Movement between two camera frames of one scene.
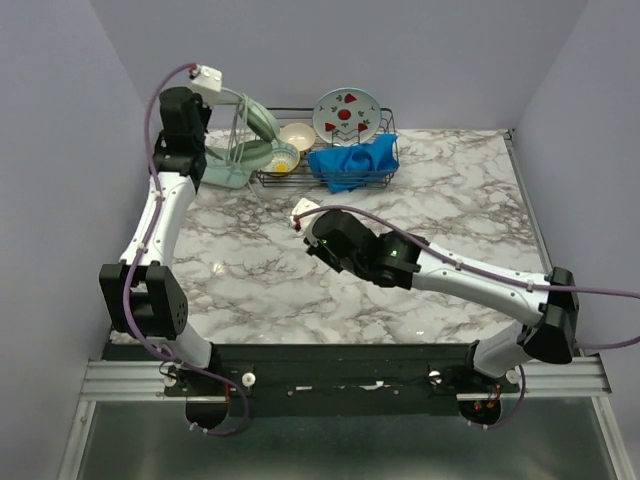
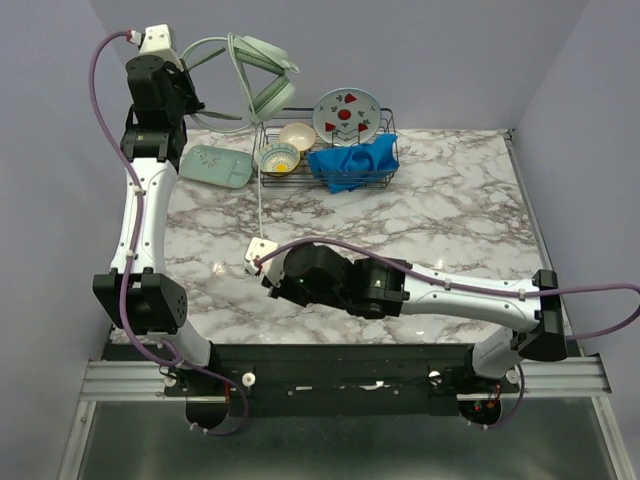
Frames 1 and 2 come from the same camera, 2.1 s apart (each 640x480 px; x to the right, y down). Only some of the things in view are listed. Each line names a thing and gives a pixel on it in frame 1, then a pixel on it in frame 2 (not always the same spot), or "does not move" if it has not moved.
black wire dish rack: (335, 148) does not move
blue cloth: (347, 168) does not move
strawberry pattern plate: (346, 116) does not move
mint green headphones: (264, 126) -> (269, 102)
